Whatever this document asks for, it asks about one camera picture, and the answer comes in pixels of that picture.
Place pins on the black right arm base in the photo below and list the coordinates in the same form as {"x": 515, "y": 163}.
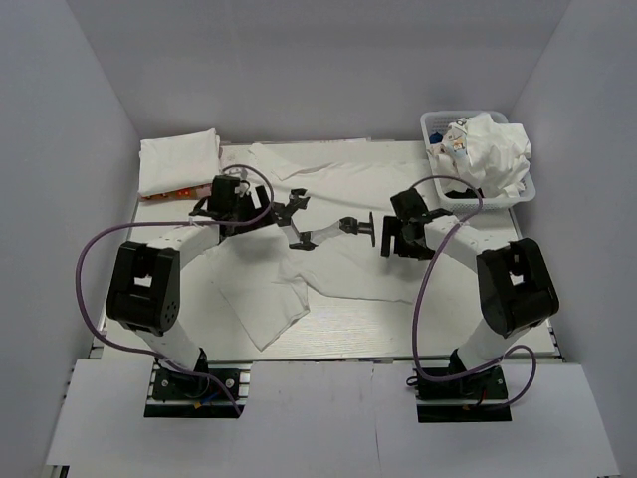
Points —
{"x": 479, "y": 398}

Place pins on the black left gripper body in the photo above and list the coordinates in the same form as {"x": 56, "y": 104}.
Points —
{"x": 243, "y": 209}

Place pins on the white printed t-shirt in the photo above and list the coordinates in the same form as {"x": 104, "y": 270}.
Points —
{"x": 478, "y": 152}

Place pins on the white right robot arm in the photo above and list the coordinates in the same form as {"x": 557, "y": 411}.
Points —
{"x": 515, "y": 290}

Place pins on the white plastic laundry basket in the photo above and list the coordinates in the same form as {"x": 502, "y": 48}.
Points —
{"x": 432, "y": 124}

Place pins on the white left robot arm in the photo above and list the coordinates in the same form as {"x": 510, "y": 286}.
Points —
{"x": 144, "y": 290}

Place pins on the green t-shirt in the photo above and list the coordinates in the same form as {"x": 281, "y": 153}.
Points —
{"x": 467, "y": 194}

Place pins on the folded patterned pink t-shirt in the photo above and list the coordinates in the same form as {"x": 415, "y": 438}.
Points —
{"x": 189, "y": 193}

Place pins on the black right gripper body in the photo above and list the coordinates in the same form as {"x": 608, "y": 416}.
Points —
{"x": 393, "y": 227}

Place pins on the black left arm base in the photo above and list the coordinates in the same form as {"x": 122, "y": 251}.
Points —
{"x": 171, "y": 395}

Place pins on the folded white t-shirt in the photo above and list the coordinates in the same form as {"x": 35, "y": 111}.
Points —
{"x": 173, "y": 163}

